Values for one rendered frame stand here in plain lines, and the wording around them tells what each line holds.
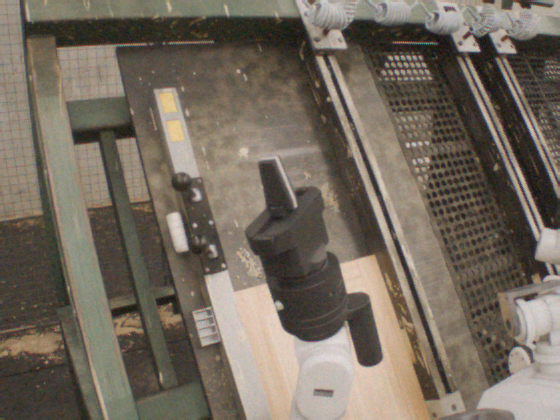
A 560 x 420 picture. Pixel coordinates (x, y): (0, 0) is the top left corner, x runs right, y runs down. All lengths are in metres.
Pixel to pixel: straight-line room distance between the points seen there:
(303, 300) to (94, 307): 0.47
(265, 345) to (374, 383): 0.27
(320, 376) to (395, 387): 0.58
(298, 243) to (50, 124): 0.65
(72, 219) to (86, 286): 0.13
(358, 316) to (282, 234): 0.16
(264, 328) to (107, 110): 0.59
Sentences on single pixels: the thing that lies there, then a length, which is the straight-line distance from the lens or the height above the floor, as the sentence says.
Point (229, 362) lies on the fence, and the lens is 0.98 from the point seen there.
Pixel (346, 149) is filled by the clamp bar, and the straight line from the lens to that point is 1.23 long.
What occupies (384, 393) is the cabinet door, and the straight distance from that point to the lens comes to 1.16.
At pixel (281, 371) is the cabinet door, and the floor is 1.14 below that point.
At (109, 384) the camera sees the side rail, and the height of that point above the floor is 1.21.
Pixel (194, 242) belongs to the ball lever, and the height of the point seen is 1.43.
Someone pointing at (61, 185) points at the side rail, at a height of 1.51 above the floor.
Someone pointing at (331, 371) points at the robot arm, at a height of 1.40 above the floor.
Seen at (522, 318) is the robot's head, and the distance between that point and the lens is 0.73.
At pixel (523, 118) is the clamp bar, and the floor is 1.54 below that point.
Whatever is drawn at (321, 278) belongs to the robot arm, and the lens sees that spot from 0.56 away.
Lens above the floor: 1.77
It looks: 19 degrees down
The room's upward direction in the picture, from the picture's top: straight up
